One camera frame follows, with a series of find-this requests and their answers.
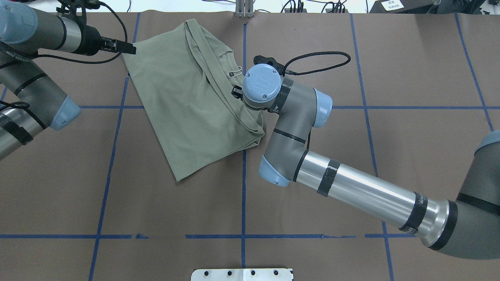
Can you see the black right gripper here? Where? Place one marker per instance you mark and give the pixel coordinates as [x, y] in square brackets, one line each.
[236, 91]

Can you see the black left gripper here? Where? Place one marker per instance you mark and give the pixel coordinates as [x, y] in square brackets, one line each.
[91, 42]

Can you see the olive green long-sleeve shirt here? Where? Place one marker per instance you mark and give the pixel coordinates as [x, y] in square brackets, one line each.
[184, 79]

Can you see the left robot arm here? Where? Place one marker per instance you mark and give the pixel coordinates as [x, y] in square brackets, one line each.
[41, 102]

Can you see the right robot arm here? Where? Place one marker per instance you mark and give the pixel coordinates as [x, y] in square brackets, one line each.
[467, 227]

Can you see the aluminium frame post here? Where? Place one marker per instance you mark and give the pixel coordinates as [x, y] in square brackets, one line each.
[244, 8]

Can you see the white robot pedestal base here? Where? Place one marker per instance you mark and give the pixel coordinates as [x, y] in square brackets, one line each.
[252, 274]

